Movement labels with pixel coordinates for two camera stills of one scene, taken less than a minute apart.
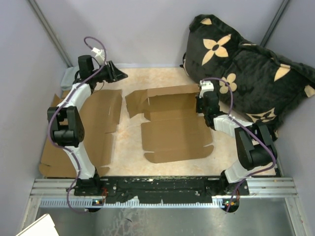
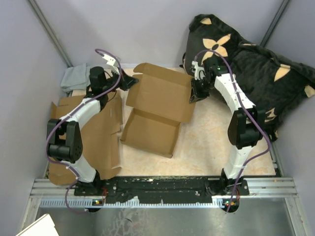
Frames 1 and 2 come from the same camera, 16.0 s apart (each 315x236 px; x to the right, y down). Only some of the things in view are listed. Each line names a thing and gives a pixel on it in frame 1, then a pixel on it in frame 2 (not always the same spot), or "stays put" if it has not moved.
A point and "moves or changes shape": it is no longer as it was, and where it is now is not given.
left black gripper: [117, 74] → [126, 81]
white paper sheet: [44, 226] stays put
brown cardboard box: [173, 130] moves or changes shape
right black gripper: [199, 100] → [195, 95]
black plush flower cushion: [251, 82] stays put
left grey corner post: [36, 8] stays put
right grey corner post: [274, 23] stays put
